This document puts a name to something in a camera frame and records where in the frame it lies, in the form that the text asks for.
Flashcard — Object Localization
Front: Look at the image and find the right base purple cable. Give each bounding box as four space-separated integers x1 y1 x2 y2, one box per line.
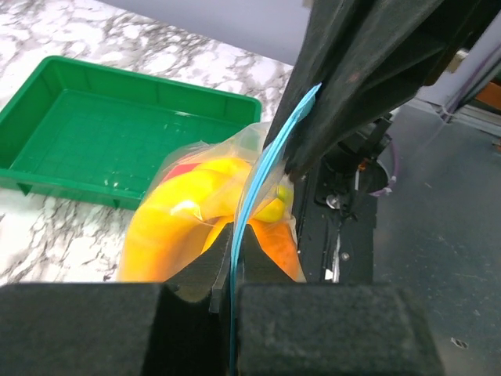
367 139 402 199

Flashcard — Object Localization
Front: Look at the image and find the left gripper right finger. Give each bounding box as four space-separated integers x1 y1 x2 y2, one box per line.
234 230 445 375

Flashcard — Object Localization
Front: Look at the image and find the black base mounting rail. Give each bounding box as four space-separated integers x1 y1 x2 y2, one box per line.
293 109 396 285

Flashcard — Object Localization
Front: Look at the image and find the red apple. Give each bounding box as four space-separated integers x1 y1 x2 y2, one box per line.
161 163 198 183

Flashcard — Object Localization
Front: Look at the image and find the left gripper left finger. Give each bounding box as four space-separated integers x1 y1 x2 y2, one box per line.
1 226 232 375

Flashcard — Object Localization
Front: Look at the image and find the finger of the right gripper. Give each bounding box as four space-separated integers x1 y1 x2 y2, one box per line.
263 0 375 147
285 0 500 181

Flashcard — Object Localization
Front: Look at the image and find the orange yellow mango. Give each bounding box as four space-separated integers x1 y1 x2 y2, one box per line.
203 217 305 283

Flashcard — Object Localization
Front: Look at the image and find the green plastic tray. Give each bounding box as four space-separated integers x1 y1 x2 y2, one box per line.
1 56 261 210

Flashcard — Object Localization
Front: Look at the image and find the yellow banana bunch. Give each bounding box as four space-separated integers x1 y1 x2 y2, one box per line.
117 157 296 282

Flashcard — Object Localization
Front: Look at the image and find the clear zip top bag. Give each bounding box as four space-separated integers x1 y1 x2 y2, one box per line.
117 89 316 375

